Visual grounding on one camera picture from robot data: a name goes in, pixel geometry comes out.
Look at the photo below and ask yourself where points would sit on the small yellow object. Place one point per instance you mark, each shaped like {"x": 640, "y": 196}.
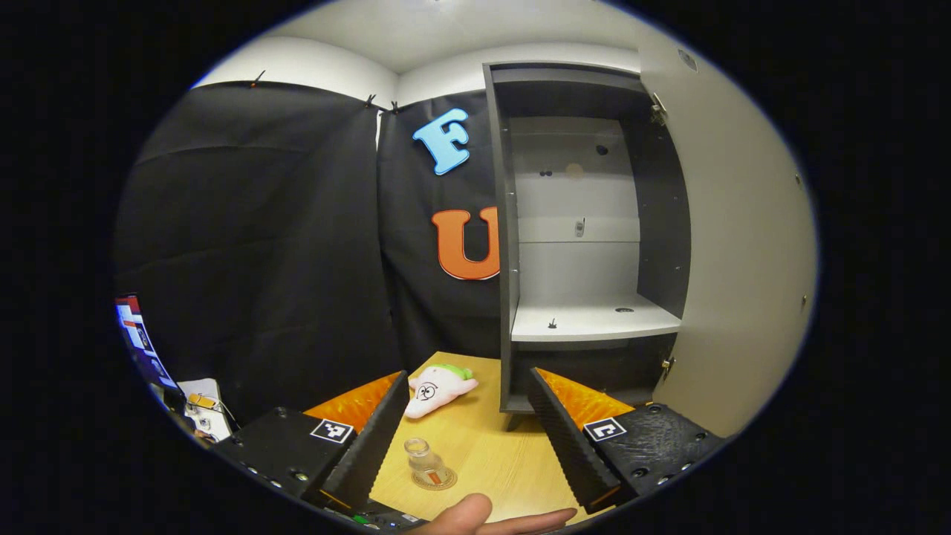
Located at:
{"x": 202, "y": 401}

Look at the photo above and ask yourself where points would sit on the black backdrop cloth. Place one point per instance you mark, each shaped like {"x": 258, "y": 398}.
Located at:
{"x": 260, "y": 223}

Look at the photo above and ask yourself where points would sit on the white cabinet shelf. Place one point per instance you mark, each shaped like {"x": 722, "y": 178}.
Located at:
{"x": 594, "y": 323}

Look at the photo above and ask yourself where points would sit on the round brown coaster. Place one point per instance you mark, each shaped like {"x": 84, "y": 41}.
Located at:
{"x": 438, "y": 484}

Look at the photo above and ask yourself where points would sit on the metal door hinge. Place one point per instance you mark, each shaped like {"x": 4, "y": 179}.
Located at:
{"x": 668, "y": 366}
{"x": 658, "y": 110}

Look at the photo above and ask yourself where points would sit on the computer monitor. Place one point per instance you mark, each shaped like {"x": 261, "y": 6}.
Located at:
{"x": 141, "y": 342}

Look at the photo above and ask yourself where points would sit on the small clear glass bottle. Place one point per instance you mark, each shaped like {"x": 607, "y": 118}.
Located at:
{"x": 425, "y": 464}

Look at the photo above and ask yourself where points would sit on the white papers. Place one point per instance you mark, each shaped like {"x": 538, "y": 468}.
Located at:
{"x": 212, "y": 423}

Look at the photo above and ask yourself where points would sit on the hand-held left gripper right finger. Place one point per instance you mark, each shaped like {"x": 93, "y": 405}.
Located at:
{"x": 565, "y": 446}

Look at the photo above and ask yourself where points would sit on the black device with green light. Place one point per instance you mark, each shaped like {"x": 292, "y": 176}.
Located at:
{"x": 379, "y": 516}

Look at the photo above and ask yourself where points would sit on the pink plush toy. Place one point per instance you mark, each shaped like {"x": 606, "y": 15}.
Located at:
{"x": 438, "y": 390}

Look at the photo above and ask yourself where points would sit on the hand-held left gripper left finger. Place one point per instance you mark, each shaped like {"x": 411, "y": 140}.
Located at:
{"x": 371, "y": 453}

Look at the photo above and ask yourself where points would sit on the dark grey cabinet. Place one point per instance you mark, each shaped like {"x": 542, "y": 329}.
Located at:
{"x": 579, "y": 267}

